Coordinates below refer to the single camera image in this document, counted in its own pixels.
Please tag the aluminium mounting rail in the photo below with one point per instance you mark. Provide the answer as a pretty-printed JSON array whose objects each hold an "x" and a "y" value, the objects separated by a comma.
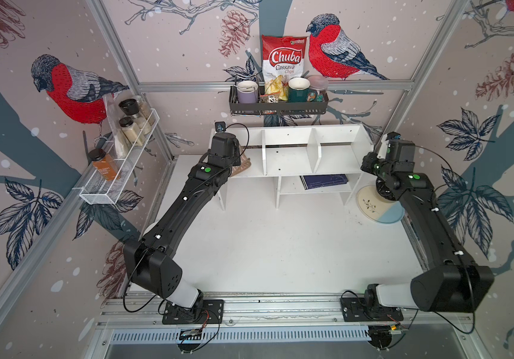
[{"x": 238, "y": 309}]

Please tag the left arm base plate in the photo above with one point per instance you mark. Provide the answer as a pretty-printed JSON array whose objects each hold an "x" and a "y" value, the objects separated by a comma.
[{"x": 208, "y": 311}]

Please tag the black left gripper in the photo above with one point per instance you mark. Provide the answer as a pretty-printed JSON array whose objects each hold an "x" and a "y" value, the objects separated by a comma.
[{"x": 237, "y": 155}]

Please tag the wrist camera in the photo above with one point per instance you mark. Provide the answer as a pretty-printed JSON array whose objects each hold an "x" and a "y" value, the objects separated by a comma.
[
  {"x": 393, "y": 136},
  {"x": 220, "y": 127}
]

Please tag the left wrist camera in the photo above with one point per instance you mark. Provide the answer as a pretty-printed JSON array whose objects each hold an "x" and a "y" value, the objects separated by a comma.
[{"x": 220, "y": 127}]

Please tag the dark blue book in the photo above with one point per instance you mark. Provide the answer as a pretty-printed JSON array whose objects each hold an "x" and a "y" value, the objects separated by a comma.
[{"x": 321, "y": 181}]

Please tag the green mug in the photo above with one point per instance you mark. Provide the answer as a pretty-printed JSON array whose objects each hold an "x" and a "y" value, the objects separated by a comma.
[{"x": 300, "y": 91}]

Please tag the red Chuba chips bag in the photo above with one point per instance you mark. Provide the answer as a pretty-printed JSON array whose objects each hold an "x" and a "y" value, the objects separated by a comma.
[{"x": 282, "y": 56}]

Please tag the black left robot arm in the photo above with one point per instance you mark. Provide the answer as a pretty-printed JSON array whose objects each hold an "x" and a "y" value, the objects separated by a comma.
[{"x": 149, "y": 260}]

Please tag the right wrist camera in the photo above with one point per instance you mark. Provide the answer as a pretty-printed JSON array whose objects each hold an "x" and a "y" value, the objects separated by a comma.
[{"x": 393, "y": 136}]

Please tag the black lid spice jar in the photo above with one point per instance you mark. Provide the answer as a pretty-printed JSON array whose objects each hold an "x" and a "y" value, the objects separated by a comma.
[
  {"x": 132, "y": 131},
  {"x": 131, "y": 108}
]

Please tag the orange spice jar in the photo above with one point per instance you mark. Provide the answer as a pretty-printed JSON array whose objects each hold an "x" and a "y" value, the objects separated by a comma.
[{"x": 104, "y": 164}]

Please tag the black wall basket shelf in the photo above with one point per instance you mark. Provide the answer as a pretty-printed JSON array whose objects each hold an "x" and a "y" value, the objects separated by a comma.
[{"x": 281, "y": 108}]

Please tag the pink lidded jar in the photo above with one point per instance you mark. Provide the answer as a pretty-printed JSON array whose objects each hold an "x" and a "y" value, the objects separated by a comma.
[{"x": 319, "y": 84}]

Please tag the lilac mug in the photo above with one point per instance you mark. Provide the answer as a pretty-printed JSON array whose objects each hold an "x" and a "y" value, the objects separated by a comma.
[{"x": 247, "y": 92}]

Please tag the cream and blue plate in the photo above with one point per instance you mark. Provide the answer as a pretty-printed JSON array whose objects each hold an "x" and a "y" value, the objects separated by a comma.
[{"x": 377, "y": 208}]

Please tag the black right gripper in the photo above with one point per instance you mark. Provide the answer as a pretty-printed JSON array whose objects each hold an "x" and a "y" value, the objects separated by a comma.
[{"x": 366, "y": 161}]

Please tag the clear plastic bag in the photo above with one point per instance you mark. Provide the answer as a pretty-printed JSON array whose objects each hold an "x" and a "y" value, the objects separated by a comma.
[{"x": 121, "y": 144}]

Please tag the black bowl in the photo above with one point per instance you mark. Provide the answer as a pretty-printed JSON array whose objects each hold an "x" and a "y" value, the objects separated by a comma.
[{"x": 384, "y": 191}]

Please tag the white wire wall rack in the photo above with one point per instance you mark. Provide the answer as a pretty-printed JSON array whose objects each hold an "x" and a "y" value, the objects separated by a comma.
[{"x": 97, "y": 189}]

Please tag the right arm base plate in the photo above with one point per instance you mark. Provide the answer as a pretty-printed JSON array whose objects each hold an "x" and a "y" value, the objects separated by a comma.
[{"x": 369, "y": 309}]

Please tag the white wooden bookshelf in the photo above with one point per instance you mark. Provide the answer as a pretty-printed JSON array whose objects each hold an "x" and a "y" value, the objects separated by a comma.
[{"x": 285, "y": 154}]

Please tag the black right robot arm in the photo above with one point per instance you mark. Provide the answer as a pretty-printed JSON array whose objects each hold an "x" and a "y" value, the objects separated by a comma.
[{"x": 452, "y": 281}]

